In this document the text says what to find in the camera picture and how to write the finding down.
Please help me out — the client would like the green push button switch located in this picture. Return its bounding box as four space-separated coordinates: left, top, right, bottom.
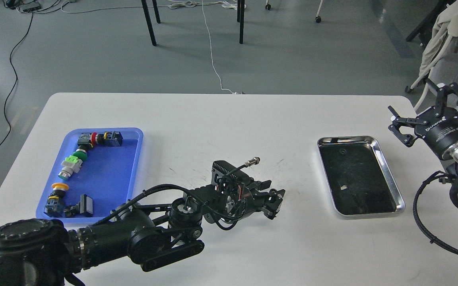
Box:
58 149 87 181

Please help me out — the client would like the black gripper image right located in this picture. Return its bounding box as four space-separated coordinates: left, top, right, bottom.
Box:
388 78 458 160

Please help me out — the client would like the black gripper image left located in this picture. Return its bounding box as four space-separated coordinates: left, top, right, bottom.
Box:
209 160 286 223

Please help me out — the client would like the black table leg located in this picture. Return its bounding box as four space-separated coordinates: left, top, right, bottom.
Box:
141 0 161 46
236 0 245 44

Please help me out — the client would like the white cable on floor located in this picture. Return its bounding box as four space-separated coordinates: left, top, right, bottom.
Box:
168 0 247 95

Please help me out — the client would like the beige cloth on chair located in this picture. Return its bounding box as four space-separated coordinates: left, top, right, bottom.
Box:
410 0 458 110

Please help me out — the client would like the yellow push button switch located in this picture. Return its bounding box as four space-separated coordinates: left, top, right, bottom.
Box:
44 183 69 218

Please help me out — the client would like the black table leg left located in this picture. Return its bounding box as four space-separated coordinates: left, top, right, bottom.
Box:
141 0 161 46

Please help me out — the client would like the blue plastic tray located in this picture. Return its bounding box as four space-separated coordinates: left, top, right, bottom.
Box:
36 128 144 226

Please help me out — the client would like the red push button switch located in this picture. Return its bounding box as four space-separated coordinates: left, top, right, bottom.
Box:
77 131 122 150

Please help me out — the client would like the black robot arm image left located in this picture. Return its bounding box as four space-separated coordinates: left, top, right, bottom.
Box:
0 157 285 286

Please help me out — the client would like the silver metal tray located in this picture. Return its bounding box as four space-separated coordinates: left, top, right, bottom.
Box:
317 135 405 219

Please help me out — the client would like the black table leg right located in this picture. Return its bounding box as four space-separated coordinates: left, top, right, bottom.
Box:
236 0 245 44

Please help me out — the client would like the black switch block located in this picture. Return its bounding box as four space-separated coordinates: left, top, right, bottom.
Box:
64 194 94 218

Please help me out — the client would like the black cable on floor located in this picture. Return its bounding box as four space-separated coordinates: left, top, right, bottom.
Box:
0 0 70 181

